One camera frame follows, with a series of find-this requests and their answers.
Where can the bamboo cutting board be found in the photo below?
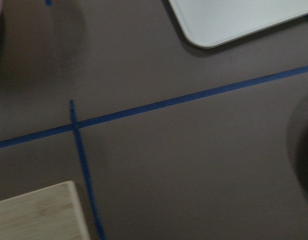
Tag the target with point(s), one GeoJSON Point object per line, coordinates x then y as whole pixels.
{"type": "Point", "coordinates": [51, 213]}

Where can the cream bear tray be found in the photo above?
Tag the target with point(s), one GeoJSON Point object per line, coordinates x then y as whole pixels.
{"type": "Point", "coordinates": [211, 23]}

